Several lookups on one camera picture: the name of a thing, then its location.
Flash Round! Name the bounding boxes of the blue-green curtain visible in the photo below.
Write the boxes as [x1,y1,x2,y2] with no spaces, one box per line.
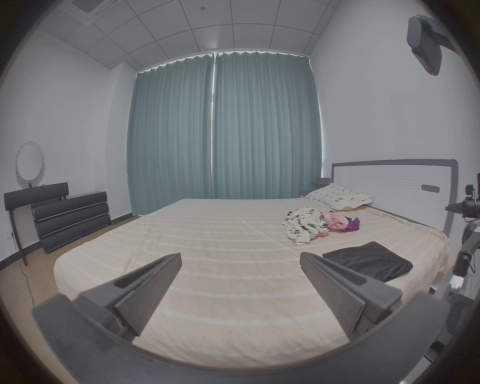
[212,50,324,200]
[127,52,216,218]

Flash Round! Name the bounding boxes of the bed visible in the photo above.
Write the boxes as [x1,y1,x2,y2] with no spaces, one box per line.
[53,159,459,370]

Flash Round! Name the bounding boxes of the black T-shirt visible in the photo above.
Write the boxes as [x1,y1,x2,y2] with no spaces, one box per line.
[322,241,414,283]

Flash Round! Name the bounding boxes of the black dressing table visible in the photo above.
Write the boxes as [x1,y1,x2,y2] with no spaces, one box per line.
[4,182,69,266]

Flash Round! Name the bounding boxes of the white printed pyjama garment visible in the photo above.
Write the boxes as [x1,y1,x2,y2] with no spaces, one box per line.
[282,207,331,247]

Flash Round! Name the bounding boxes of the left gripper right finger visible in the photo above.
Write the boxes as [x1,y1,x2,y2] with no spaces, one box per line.
[299,251,404,341]

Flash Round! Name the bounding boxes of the pink garment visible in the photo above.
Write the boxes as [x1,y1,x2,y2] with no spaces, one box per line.
[320,211,351,232]

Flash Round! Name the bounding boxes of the black camera on stand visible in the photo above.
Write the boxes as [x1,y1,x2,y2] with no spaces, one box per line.
[445,172,480,279]

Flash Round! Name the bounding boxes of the black cable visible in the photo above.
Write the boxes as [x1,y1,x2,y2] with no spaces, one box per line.
[12,232,35,305]

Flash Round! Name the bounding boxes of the round white-framed mirror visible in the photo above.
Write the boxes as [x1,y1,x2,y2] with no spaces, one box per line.
[16,141,45,188]

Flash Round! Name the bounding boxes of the white printed pillow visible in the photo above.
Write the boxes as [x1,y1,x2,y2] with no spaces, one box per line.
[304,184,375,211]

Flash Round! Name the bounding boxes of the black chest of drawers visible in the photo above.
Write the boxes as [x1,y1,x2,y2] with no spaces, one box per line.
[32,191,112,256]

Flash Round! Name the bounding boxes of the grey bedside table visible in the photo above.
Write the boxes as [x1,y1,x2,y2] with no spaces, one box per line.
[300,176,332,197]

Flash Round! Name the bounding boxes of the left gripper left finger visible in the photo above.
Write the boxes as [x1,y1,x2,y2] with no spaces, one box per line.
[77,252,182,337]

